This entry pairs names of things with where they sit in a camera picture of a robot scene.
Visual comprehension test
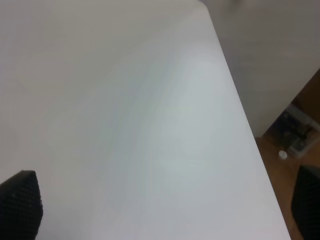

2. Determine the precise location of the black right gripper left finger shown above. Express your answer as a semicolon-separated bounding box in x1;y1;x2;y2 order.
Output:
0;170;44;240

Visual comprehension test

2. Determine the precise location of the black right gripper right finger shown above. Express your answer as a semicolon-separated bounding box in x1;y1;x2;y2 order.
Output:
291;165;320;240

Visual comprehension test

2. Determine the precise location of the small white cap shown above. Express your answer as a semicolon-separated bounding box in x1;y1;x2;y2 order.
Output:
278;150;288;160

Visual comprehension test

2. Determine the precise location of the clear plastic storage box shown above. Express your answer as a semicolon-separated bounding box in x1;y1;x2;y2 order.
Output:
264;103;320;159

